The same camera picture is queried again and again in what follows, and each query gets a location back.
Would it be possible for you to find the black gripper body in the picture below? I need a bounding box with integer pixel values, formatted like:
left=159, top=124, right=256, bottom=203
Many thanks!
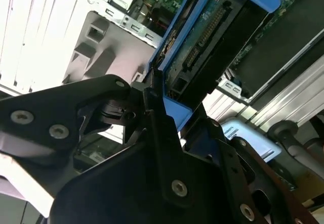
left=49, top=138, right=230, bottom=224

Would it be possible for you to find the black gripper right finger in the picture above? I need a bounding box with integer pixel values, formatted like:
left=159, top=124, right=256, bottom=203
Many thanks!
left=181, top=102, right=316, bottom=224

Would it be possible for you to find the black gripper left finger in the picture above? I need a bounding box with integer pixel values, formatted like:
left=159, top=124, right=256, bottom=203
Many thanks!
left=0, top=67, right=196, bottom=202

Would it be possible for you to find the hard disk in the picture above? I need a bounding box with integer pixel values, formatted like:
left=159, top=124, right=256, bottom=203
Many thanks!
left=146, top=0, right=282, bottom=133

